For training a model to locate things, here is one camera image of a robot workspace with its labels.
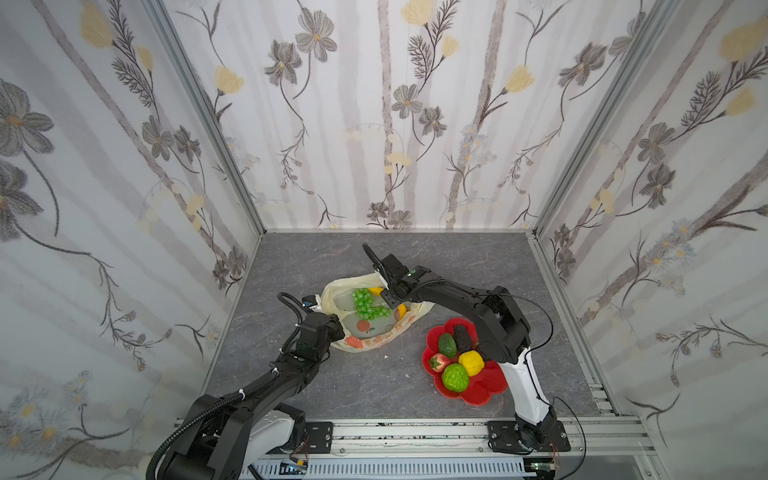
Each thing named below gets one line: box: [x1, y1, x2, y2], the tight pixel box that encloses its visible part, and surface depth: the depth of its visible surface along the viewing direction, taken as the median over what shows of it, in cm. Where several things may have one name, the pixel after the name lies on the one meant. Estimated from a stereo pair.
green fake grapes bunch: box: [352, 288, 392, 321], surface depth 97 cm
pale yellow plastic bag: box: [321, 273, 435, 352], surface depth 95 cm
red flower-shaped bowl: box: [422, 318, 509, 407], surface depth 83 cm
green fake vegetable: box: [438, 333, 457, 359], surface depth 87 cm
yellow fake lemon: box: [458, 350, 485, 377], surface depth 83 cm
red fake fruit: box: [428, 353, 452, 373], surface depth 84 cm
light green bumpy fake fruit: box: [442, 363, 470, 393], surface depth 80 cm
